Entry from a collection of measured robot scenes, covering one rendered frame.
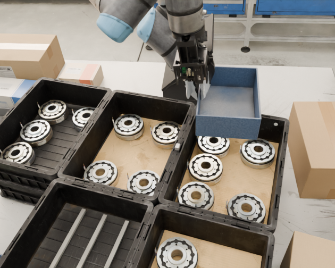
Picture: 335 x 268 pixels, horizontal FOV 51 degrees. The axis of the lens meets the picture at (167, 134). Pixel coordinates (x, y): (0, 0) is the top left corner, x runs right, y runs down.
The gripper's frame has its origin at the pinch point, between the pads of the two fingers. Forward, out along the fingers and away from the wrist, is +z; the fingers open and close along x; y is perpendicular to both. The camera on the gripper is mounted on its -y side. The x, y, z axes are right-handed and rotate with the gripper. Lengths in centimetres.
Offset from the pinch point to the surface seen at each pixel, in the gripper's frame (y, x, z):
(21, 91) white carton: -34, -82, 23
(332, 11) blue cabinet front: -199, 73, 87
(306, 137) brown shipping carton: -12.2, 29.6, 29.6
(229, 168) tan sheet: 0.4, 6.2, 29.8
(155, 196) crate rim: 19.9, -11.5, 17.5
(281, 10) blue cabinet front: -197, 35, 81
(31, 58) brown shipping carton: -48, -80, 16
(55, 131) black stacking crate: -9, -55, 22
